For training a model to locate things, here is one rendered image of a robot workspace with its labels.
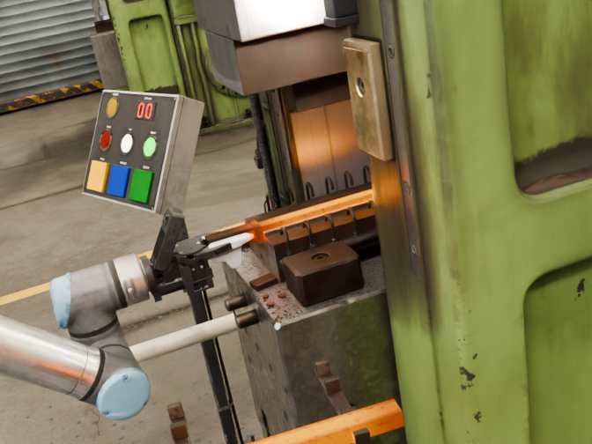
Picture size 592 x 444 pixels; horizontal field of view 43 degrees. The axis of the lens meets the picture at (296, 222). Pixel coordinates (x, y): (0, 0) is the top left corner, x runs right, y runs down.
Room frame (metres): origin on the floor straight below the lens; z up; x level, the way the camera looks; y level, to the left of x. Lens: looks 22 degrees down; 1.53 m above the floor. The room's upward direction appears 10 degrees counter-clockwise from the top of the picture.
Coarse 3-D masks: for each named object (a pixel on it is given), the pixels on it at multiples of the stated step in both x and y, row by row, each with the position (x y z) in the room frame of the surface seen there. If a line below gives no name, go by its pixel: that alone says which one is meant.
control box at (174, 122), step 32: (128, 96) 1.87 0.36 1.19; (160, 96) 1.77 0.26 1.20; (96, 128) 1.93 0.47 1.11; (128, 128) 1.82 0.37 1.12; (160, 128) 1.72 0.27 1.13; (192, 128) 1.73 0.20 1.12; (96, 160) 1.88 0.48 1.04; (128, 160) 1.78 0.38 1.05; (160, 160) 1.68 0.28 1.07; (192, 160) 1.72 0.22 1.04; (96, 192) 1.83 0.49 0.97; (128, 192) 1.73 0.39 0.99; (160, 192) 1.65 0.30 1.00
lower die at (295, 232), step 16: (336, 192) 1.49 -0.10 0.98; (352, 192) 1.45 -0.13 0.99; (288, 208) 1.45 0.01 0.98; (304, 208) 1.41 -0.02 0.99; (352, 208) 1.34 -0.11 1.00; (288, 224) 1.31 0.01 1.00; (320, 224) 1.31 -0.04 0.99; (336, 224) 1.29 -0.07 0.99; (352, 224) 1.29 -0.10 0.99; (368, 224) 1.30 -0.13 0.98; (272, 240) 1.27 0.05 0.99; (304, 240) 1.26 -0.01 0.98; (320, 240) 1.27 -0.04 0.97; (272, 256) 1.27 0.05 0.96; (272, 272) 1.29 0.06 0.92
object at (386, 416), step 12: (372, 408) 0.76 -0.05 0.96; (384, 408) 0.76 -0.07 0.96; (396, 408) 0.75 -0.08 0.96; (324, 420) 0.75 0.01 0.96; (336, 420) 0.75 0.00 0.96; (348, 420) 0.75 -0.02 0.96; (360, 420) 0.74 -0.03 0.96; (372, 420) 0.74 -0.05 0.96; (384, 420) 0.74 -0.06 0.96; (396, 420) 0.74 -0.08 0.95; (288, 432) 0.75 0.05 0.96; (300, 432) 0.74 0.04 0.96; (312, 432) 0.74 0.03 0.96; (324, 432) 0.73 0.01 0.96; (336, 432) 0.73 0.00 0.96; (348, 432) 0.73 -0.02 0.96; (372, 432) 0.74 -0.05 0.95; (384, 432) 0.74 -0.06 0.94
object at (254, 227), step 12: (360, 192) 1.39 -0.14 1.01; (372, 192) 1.38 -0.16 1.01; (324, 204) 1.36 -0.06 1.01; (336, 204) 1.35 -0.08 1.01; (348, 204) 1.36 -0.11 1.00; (288, 216) 1.33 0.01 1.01; (300, 216) 1.33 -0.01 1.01; (312, 216) 1.33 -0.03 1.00; (240, 228) 1.31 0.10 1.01; (252, 228) 1.30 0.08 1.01; (264, 228) 1.31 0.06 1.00; (216, 240) 1.28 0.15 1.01; (252, 240) 1.30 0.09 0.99
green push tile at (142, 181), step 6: (138, 174) 1.71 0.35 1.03; (144, 174) 1.69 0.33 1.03; (150, 174) 1.68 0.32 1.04; (132, 180) 1.72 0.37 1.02; (138, 180) 1.70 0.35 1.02; (144, 180) 1.69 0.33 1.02; (150, 180) 1.67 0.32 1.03; (132, 186) 1.71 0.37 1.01; (138, 186) 1.70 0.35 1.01; (144, 186) 1.68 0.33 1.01; (150, 186) 1.67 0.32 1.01; (132, 192) 1.70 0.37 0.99; (138, 192) 1.69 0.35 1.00; (144, 192) 1.67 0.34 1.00; (150, 192) 1.67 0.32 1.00; (132, 198) 1.70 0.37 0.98; (138, 198) 1.68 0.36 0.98; (144, 198) 1.66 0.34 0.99
